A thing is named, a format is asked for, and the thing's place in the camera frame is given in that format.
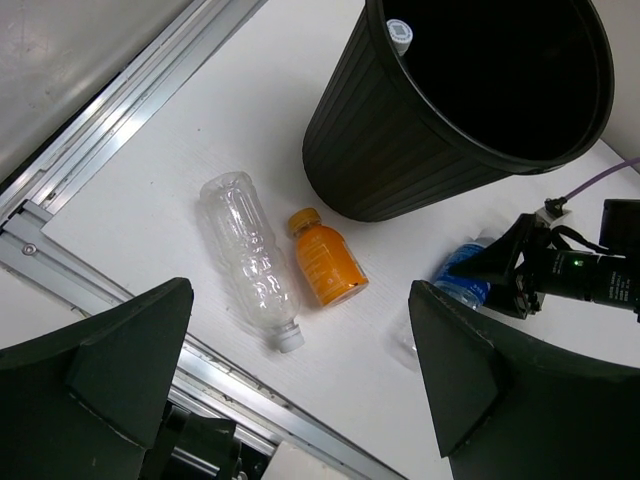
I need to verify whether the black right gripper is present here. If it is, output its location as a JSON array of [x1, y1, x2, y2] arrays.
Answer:
[[449, 199, 639, 319]]

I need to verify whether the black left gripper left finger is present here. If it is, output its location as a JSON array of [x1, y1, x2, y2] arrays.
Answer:
[[1, 278, 194, 479]]

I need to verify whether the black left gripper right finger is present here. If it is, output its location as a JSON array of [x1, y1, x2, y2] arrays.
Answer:
[[408, 280, 639, 479]]

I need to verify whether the blue label clear bottle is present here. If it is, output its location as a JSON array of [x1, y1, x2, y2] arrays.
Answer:
[[399, 238, 496, 371]]

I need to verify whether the clear plastic bottle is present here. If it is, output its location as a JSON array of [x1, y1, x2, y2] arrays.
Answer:
[[200, 171, 305, 353]]

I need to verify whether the grapefruit label clear bottle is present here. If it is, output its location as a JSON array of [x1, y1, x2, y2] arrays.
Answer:
[[386, 19, 414, 56]]

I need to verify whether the black ribbed plastic bin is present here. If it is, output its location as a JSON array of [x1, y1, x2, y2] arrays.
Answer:
[[302, 0, 614, 222]]

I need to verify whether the small orange juice bottle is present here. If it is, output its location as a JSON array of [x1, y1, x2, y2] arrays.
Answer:
[[288, 208, 369, 307]]

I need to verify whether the aluminium table edge rail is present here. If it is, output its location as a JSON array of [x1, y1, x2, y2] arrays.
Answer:
[[1, 1, 395, 479]]

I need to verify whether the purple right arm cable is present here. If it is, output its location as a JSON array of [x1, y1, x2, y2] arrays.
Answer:
[[564, 155, 640, 201]]

